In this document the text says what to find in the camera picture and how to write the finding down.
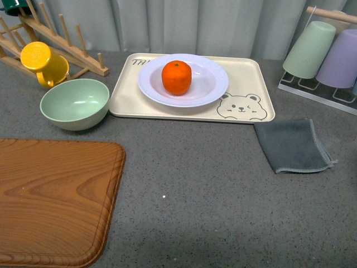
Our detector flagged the orange fruit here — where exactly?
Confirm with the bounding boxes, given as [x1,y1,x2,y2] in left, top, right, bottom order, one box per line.
[161,60,192,95]

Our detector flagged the white round plate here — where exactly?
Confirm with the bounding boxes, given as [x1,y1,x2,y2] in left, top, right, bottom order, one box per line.
[138,54,229,108]

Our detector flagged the beige bear tray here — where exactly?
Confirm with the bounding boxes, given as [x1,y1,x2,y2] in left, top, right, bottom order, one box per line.
[109,53,275,123]

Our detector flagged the green bowl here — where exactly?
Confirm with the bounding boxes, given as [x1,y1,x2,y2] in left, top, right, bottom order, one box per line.
[40,79,110,131]

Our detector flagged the grey folded cloth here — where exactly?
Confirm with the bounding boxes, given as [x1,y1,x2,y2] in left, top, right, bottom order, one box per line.
[254,118,337,174]

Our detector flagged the wooden cutting board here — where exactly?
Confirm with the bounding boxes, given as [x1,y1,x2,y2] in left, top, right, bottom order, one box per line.
[1,138,126,267]

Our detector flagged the yellow mug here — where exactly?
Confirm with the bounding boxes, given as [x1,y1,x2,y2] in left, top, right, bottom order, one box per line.
[20,41,70,88]

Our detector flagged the green cup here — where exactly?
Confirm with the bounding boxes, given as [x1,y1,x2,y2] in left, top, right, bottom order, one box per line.
[283,21,336,79]

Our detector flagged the white cup holder rack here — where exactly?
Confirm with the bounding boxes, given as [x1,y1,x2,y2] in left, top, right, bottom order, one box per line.
[278,7,356,114]

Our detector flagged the purple cup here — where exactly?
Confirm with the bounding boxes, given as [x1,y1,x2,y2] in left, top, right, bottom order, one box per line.
[316,29,356,88]

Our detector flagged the blue cup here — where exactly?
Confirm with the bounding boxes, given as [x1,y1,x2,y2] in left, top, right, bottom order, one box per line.
[352,80,357,95]

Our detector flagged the wooden dish rack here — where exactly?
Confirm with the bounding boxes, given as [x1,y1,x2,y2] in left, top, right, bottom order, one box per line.
[1,1,109,80]

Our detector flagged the dark green mug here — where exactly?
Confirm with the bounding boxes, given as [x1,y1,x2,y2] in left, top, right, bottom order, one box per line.
[1,0,31,16]

